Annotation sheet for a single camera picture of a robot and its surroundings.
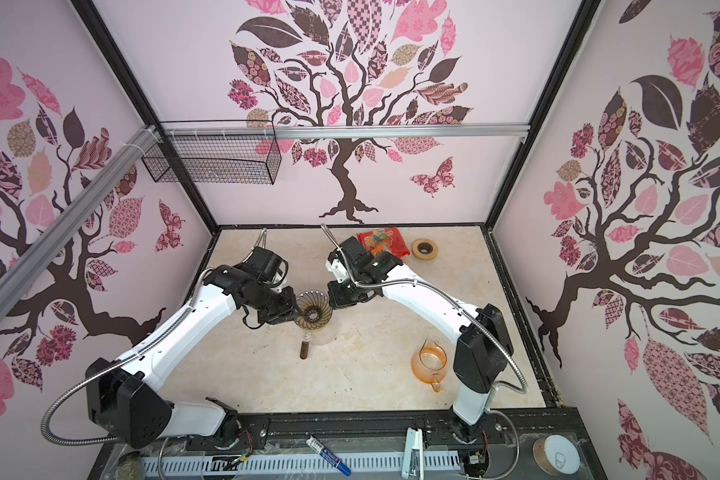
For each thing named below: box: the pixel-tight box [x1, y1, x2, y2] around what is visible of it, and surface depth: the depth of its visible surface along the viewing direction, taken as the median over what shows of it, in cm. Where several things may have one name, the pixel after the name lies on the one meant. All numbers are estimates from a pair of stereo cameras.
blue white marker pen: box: [306, 435, 352, 477], surface depth 71 cm
